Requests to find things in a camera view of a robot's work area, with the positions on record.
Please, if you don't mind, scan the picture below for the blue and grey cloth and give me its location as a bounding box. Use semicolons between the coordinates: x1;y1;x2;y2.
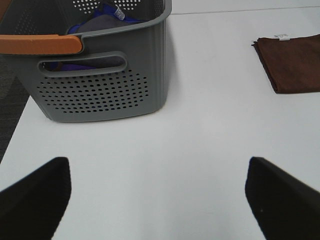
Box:
42;0;153;72

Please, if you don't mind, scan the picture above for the orange basket handle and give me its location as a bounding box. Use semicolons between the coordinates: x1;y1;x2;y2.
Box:
0;34;83;55

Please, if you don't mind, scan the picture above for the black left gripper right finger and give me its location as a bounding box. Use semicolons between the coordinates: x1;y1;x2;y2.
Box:
244;157;320;240

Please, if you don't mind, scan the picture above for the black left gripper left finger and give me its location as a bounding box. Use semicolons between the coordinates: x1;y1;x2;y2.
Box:
0;157;72;240

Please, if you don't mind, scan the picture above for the grey perforated plastic basket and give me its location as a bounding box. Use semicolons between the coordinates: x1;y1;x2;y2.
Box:
0;0;172;123

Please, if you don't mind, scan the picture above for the brown towel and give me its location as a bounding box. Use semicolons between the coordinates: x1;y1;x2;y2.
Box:
252;34;320;94

